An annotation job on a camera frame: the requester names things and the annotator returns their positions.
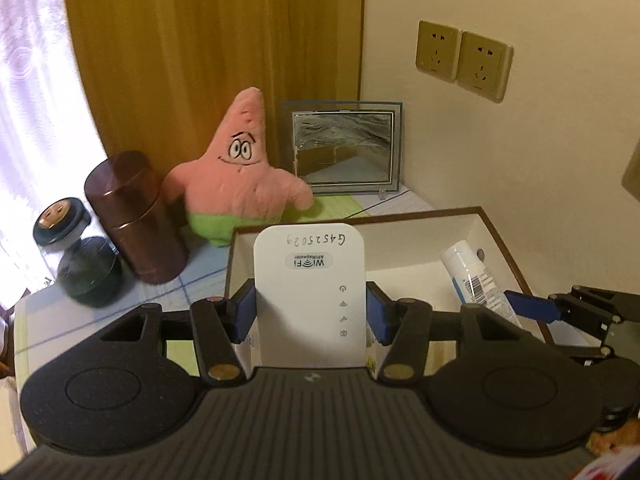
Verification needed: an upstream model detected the white cream tube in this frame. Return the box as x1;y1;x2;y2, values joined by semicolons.
440;240;522;328

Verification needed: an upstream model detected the white wifi repeater with antennas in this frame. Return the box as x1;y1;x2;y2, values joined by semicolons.
226;222;367;373

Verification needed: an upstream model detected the brown cardboard storage box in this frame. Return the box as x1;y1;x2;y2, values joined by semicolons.
222;206;556;376

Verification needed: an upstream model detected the pink starfish plush toy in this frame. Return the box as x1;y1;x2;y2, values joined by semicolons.
162;87;314;246

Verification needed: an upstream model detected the dark green glass humidifier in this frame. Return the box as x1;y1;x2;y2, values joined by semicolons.
32;197;124;308

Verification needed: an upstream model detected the brown metal canister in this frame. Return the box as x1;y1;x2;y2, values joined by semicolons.
84;151;189;284

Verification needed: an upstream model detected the framed sand picture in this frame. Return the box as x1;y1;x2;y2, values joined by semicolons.
281;101;404;194

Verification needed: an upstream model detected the sheer purple curtain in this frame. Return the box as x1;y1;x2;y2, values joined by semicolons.
1;0;105;308

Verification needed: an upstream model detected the wooden door panel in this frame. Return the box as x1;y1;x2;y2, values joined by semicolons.
65;0;364;174

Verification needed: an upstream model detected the beige network wall plate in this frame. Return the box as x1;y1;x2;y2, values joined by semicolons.
622;142;640;200

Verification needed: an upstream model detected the gold wall socket right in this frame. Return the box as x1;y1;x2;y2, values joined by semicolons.
457;32;514;103

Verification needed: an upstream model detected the gold wall socket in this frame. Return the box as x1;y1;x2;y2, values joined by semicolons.
416;21;462;82
457;32;514;103

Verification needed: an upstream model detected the gold wall socket left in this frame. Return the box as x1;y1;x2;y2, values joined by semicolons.
416;21;462;82

